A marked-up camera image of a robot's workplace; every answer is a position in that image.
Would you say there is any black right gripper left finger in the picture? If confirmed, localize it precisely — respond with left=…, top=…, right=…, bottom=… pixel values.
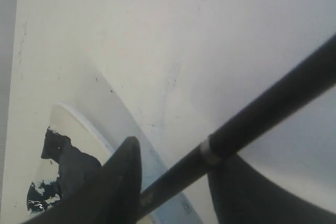
left=27, top=136, right=142, bottom=224

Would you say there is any black paintbrush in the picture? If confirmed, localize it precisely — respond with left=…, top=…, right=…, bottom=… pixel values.
left=138, top=37, right=335, bottom=218

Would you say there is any white square plate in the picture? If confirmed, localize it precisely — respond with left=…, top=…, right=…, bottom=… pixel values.
left=26, top=103, right=202, bottom=223

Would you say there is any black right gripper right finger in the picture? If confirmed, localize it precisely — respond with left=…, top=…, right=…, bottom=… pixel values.
left=207, top=155, right=335, bottom=224

